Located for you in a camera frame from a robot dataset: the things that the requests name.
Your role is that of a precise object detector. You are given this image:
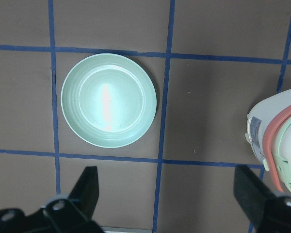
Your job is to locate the white rice cooker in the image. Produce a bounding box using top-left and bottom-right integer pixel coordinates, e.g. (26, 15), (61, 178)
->
(245, 89), (291, 192)

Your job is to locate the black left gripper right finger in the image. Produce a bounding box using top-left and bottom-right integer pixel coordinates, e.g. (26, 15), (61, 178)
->
(233, 165), (291, 233)

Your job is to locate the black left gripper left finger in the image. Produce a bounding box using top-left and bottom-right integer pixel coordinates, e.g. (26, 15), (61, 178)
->
(0, 166), (104, 233)

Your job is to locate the near pale green plate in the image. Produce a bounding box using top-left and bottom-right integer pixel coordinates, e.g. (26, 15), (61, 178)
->
(61, 53), (157, 148)

